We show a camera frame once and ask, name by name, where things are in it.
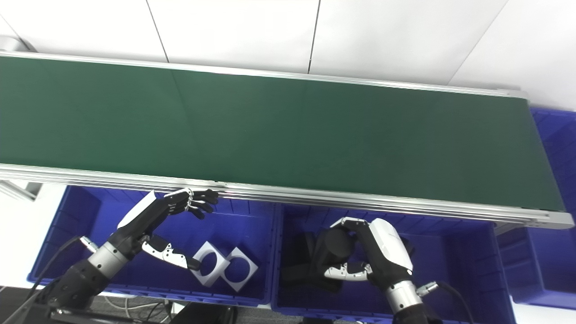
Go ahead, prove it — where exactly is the blue bin with grey parts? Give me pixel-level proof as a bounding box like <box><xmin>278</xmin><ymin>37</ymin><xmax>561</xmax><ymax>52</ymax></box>
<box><xmin>27</xmin><ymin>185</ymin><xmax>276</xmax><ymax>306</ymax></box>

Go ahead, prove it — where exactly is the aluminium conveyor leg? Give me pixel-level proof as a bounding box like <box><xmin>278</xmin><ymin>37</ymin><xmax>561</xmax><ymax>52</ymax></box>
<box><xmin>0</xmin><ymin>179</ymin><xmax>44</xmax><ymax>201</ymax></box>

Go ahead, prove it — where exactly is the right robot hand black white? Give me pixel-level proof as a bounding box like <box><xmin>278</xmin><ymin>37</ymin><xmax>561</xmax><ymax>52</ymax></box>
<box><xmin>324</xmin><ymin>217</ymin><xmax>414</xmax><ymax>293</ymax></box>

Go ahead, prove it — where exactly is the green conveyor belt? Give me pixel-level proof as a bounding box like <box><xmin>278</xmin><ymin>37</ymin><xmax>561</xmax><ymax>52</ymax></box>
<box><xmin>0</xmin><ymin>56</ymin><xmax>565</xmax><ymax>211</ymax></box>
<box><xmin>0</xmin><ymin>50</ymin><xmax>575</xmax><ymax>230</ymax></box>

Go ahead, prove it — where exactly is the black cylinder block part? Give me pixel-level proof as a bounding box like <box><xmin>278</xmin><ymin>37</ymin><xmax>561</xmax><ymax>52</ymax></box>
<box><xmin>310</xmin><ymin>227</ymin><xmax>361</xmax><ymax>289</ymax></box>
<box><xmin>281</xmin><ymin>233</ymin><xmax>342</xmax><ymax>293</ymax></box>

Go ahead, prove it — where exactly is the blue bin with black parts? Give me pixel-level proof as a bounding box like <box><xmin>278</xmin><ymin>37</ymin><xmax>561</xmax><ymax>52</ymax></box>
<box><xmin>271</xmin><ymin>203</ymin><xmax>517</xmax><ymax>324</ymax></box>

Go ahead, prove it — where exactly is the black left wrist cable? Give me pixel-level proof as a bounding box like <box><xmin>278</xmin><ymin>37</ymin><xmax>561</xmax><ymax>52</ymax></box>
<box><xmin>0</xmin><ymin>235</ymin><xmax>98</xmax><ymax>324</ymax></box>

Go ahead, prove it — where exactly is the white floor cable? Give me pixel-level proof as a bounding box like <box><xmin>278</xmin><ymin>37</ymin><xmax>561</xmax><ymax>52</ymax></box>
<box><xmin>104</xmin><ymin>295</ymin><xmax>177</xmax><ymax>321</ymax></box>

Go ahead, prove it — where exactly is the grey square plate with hole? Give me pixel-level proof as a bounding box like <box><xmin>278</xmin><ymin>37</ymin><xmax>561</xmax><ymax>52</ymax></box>
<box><xmin>224</xmin><ymin>247</ymin><xmax>259</xmax><ymax>292</ymax></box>
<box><xmin>193</xmin><ymin>241</ymin><xmax>232</xmax><ymax>287</ymax></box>

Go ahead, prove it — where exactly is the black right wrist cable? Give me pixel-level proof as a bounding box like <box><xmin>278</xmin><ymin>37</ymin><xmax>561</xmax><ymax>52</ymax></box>
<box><xmin>416</xmin><ymin>281</ymin><xmax>476</xmax><ymax>324</ymax></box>

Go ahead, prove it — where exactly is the empty blue bin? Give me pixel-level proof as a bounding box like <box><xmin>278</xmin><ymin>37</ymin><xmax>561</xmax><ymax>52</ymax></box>
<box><xmin>495</xmin><ymin>107</ymin><xmax>576</xmax><ymax>310</ymax></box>

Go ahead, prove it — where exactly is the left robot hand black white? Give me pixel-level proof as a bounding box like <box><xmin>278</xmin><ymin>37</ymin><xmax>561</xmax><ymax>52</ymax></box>
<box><xmin>108</xmin><ymin>188</ymin><xmax>220</xmax><ymax>271</ymax></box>

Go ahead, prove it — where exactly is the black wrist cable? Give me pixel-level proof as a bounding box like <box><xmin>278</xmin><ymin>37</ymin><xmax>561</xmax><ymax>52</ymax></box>
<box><xmin>416</xmin><ymin>281</ymin><xmax>476</xmax><ymax>324</ymax></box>
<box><xmin>0</xmin><ymin>235</ymin><xmax>98</xmax><ymax>324</ymax></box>

